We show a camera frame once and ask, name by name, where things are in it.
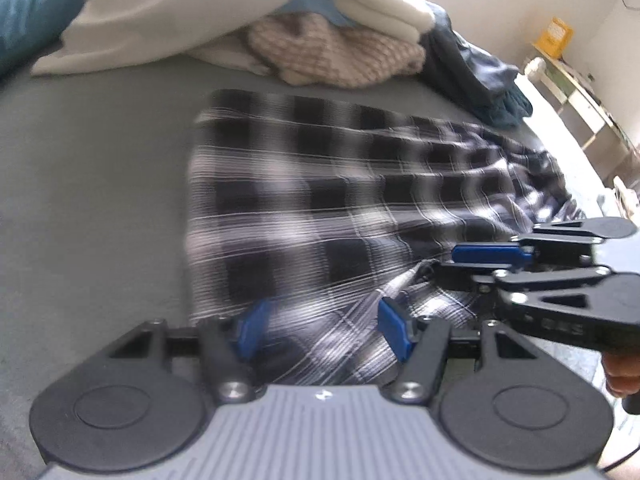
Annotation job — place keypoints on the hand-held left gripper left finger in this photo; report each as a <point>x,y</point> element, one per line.
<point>252,329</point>

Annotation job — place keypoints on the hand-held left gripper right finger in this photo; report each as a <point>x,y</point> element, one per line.
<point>395,331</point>

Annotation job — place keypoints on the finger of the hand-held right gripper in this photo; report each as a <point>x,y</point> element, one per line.
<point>490,254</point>
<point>465,276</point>

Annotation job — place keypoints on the black white plaid shirt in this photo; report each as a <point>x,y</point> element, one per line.
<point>325,200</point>

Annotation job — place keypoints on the dark blue clothes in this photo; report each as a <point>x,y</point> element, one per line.
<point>470,70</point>

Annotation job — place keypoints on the person's right hand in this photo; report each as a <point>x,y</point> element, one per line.
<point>620,375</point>

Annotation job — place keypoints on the white wooden desk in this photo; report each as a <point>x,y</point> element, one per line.
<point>585,105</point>

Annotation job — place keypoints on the white round ornament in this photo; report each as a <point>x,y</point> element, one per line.
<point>534,69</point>

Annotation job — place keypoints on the yellow box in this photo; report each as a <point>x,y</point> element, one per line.
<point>556,37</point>

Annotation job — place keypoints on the beige houndstooth sweater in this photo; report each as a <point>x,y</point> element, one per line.
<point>340,55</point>

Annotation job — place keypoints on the cream fleece blanket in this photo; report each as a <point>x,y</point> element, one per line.
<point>390,10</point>

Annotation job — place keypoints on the light blue cloth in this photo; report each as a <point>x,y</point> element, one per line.
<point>315,5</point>

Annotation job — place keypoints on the white smooth cloth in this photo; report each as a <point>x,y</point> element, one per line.
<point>175,15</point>

